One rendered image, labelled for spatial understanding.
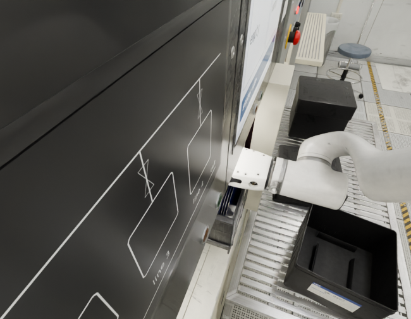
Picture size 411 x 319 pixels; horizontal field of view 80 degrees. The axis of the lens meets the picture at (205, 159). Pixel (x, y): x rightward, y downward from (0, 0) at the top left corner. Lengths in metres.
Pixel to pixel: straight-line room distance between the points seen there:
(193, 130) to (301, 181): 0.44
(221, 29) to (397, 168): 0.37
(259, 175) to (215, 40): 0.44
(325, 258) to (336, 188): 0.55
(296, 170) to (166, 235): 0.45
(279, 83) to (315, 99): 0.80
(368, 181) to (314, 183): 0.12
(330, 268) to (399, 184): 0.66
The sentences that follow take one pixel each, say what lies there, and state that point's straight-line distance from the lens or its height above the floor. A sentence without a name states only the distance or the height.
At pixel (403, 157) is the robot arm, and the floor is 1.43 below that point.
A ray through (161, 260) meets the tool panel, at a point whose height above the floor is 1.53.
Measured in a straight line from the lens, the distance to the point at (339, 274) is 1.09.
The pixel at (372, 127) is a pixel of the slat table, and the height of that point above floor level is 0.76.
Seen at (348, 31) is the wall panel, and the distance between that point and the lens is 4.89.
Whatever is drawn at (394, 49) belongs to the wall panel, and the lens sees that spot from 5.09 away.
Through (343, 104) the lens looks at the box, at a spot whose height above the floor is 1.01.
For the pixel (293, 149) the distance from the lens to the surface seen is 1.30.
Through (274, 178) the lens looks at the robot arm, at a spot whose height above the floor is 1.27.
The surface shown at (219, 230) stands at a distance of 0.66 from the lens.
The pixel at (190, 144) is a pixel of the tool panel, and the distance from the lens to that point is 0.15.
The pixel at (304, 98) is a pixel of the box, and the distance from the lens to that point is 1.42.
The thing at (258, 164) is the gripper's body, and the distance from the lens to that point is 0.59.
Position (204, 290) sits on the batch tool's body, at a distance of 0.86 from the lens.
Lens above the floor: 1.69
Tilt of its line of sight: 44 degrees down
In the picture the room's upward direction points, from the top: straight up
